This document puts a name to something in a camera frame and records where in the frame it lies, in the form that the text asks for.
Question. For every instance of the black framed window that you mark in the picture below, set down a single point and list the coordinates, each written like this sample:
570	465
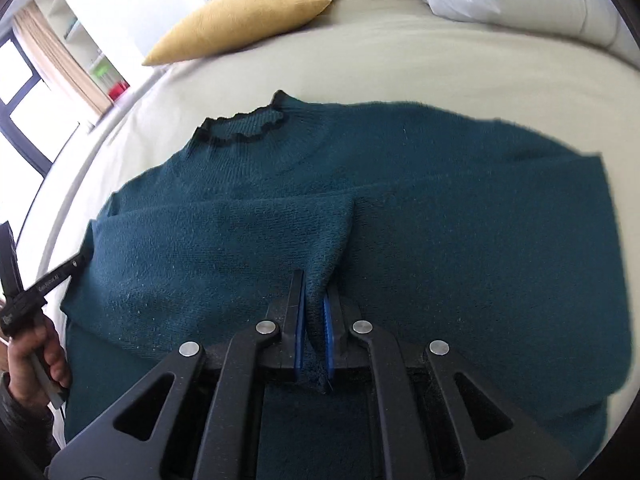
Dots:
24	165

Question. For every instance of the dark teal knit sweater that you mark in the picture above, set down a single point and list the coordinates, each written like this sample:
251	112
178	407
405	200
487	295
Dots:
483	234

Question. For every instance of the white wall shelf unit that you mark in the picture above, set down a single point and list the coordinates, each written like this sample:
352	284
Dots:
82	48

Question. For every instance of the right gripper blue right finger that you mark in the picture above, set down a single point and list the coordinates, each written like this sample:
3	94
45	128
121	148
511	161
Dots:
335	333

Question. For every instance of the beige striped curtain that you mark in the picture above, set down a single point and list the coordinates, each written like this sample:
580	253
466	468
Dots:
56	65

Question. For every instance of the person's left hand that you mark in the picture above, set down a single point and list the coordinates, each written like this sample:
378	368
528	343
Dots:
36	345

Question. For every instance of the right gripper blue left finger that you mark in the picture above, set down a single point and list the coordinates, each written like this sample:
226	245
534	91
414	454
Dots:
295	324

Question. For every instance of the beige bed sheet mattress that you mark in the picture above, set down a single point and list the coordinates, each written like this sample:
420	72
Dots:
358	51

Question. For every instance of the mustard yellow throw pillow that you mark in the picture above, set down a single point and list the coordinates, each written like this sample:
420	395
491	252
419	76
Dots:
222	26

